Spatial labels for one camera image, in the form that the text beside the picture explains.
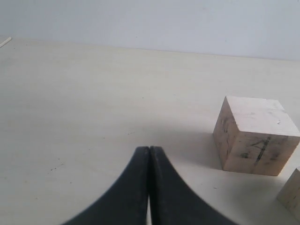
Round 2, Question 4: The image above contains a largest wooden cube marked 4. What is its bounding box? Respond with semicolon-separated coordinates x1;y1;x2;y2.
213;96;300;176

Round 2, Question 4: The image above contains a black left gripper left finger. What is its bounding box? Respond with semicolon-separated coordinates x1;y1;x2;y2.
65;146;150;225

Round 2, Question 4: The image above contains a second largest wooden cube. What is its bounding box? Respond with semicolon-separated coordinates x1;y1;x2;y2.
277;167;300;220

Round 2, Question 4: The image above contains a white stick at table edge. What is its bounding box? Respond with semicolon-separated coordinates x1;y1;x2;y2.
0;36;12;48

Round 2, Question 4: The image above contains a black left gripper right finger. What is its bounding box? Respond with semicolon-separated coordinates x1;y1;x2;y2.
149;146;234;225

